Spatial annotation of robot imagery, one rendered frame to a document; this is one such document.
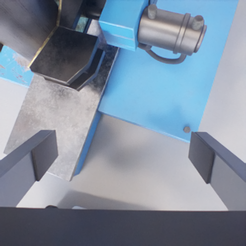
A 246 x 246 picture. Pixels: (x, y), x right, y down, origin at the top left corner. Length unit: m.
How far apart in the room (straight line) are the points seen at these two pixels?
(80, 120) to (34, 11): 0.52
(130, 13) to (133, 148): 0.68
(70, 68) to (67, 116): 0.43
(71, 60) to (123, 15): 0.19
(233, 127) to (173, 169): 0.39
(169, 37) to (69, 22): 0.30
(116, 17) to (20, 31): 0.26
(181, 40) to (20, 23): 0.43
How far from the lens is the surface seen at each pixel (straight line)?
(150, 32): 0.58
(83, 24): 0.69
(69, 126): 0.93
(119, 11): 0.58
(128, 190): 1.04
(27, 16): 0.58
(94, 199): 1.09
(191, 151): 0.17
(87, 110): 0.91
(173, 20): 0.58
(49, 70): 0.59
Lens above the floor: 1.00
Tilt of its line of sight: 80 degrees down
